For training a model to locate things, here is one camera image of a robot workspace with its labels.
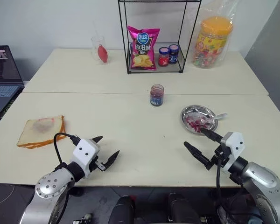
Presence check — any clear glass cup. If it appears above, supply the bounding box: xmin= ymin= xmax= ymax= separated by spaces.
xmin=91 ymin=35 xmax=111 ymax=66

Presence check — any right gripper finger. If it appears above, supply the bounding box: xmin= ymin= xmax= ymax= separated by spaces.
xmin=201 ymin=128 xmax=223 ymax=144
xmin=183 ymin=141 xmax=213 ymax=171

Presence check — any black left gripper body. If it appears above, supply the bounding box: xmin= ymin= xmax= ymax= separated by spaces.
xmin=89 ymin=149 xmax=101 ymax=174

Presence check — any candy jar with orange lid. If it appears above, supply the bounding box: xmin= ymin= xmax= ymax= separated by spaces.
xmin=192 ymin=15 xmax=234 ymax=70

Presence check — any pink potato chips bag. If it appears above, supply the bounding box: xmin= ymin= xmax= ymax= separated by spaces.
xmin=127 ymin=25 xmax=161 ymax=71

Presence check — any white bread slice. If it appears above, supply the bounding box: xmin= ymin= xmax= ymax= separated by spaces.
xmin=16 ymin=114 xmax=67 ymax=150

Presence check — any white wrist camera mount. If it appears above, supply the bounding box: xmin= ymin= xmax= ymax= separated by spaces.
xmin=72 ymin=138 xmax=101 ymax=179
xmin=220 ymin=131 xmax=245 ymax=171

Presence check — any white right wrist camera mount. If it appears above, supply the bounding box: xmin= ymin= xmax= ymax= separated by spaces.
xmin=220 ymin=131 xmax=245 ymax=171

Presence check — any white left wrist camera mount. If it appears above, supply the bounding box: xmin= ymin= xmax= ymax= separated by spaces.
xmin=72 ymin=138 xmax=101 ymax=179

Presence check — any dark rounded shape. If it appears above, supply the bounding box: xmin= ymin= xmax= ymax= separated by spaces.
xmin=167 ymin=192 xmax=202 ymax=224
xmin=109 ymin=195 xmax=136 ymax=224

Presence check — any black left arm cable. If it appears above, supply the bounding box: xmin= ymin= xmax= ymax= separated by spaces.
xmin=53 ymin=132 xmax=81 ymax=169

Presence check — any metal spoon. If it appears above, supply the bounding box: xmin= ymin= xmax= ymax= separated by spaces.
xmin=192 ymin=112 xmax=228 ymax=127

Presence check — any red lid jar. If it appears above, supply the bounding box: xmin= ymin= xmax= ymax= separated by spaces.
xmin=158 ymin=46 xmax=170 ymax=68

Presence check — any dark laptop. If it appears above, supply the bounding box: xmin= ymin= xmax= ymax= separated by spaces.
xmin=0 ymin=45 xmax=25 ymax=114

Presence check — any round metal plate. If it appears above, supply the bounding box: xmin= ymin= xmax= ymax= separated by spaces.
xmin=180 ymin=105 xmax=218 ymax=135

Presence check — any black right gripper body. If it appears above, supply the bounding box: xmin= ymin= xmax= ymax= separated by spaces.
xmin=210 ymin=144 xmax=230 ymax=167

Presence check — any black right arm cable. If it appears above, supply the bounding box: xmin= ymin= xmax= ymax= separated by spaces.
xmin=215 ymin=144 xmax=227 ymax=199

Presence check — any clear plastic bag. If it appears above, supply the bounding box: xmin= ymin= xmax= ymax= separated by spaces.
xmin=186 ymin=0 xmax=239 ymax=70

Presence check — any closed blue-label jam jar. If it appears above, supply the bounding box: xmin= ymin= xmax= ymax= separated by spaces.
xmin=168 ymin=44 xmax=180 ymax=65

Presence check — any open blue-label jam jar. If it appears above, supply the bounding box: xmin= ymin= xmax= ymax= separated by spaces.
xmin=149 ymin=84 xmax=165 ymax=108

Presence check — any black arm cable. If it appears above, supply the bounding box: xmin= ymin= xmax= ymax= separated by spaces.
xmin=53 ymin=132 xmax=81 ymax=169
xmin=215 ymin=144 xmax=227 ymax=199

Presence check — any red brush with clear handle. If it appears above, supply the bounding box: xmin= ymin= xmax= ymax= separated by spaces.
xmin=93 ymin=20 xmax=109 ymax=64

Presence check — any black wire rack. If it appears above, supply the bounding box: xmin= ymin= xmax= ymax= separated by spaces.
xmin=118 ymin=0 xmax=203 ymax=75

